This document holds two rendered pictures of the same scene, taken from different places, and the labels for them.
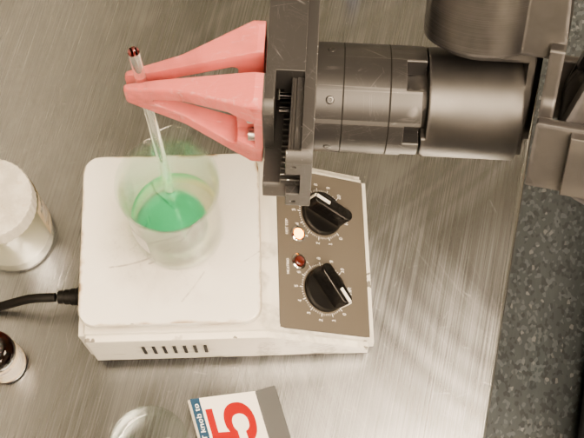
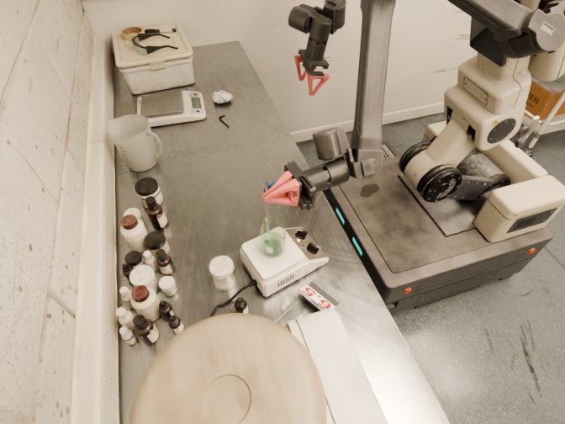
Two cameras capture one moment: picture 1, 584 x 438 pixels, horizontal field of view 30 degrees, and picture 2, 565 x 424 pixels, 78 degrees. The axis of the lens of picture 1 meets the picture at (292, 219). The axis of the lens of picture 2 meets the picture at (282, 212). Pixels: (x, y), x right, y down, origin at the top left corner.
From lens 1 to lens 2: 0.37 m
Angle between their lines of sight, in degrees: 25
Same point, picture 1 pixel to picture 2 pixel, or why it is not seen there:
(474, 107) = (338, 168)
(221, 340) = (297, 270)
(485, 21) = (333, 148)
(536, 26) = (342, 146)
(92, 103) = (225, 244)
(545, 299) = not seen: hidden behind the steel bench
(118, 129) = (235, 246)
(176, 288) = (282, 260)
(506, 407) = not seen: hidden behind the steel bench
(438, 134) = (334, 177)
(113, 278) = (265, 266)
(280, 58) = (296, 174)
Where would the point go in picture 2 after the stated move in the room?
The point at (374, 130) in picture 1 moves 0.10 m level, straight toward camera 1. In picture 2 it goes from (321, 182) to (341, 214)
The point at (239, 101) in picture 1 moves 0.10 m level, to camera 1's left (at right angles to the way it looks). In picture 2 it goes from (293, 185) to (250, 203)
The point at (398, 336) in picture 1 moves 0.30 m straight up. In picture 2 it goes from (331, 257) to (346, 177)
